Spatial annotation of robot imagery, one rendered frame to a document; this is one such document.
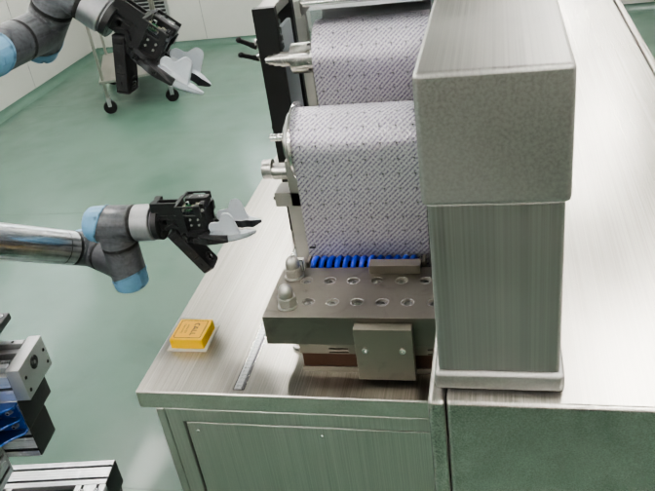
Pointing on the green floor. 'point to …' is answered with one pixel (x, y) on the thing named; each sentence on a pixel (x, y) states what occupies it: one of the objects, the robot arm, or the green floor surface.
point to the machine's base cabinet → (297, 451)
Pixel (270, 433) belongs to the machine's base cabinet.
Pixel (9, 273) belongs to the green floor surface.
